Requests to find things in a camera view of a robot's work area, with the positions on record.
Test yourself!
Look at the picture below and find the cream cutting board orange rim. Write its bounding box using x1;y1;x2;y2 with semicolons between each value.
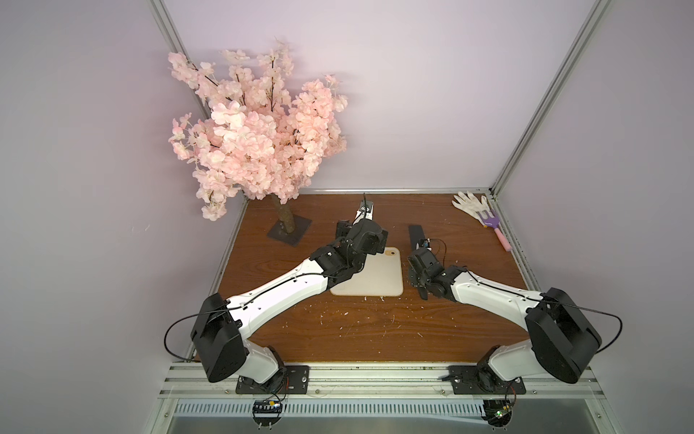
330;247;404;298

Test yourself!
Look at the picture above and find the black cleaver knife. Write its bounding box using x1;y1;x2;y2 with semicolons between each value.
408;225;429;251

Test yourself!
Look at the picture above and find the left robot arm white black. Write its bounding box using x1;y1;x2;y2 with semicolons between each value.
191;218;388;384

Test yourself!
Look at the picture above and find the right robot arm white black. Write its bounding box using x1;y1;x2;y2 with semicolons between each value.
408;248;602;392

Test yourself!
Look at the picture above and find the right circuit board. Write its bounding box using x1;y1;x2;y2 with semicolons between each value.
482;400;513;429

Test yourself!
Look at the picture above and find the circuit board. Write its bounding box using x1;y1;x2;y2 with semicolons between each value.
251;400;284;430
482;400;513;429

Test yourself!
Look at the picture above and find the left circuit board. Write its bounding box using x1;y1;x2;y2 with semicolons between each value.
251;400;284;430

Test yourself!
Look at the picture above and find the white work glove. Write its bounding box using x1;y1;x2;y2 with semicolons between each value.
452;192;490;224

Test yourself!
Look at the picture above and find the purple pink garden rake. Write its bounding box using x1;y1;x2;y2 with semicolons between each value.
477;210;513;252

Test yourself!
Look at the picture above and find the pink cherry blossom tree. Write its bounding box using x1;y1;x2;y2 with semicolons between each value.
167;44;348;222

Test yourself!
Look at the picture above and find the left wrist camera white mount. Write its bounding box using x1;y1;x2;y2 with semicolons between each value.
354;199;373;224

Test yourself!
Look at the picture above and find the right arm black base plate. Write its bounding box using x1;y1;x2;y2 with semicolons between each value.
440;365;527;395

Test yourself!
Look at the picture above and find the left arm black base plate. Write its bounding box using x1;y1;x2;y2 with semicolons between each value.
235;365;310;396

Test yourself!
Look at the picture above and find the aluminium front rail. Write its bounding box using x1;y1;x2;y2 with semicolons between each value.
158;362;605;401

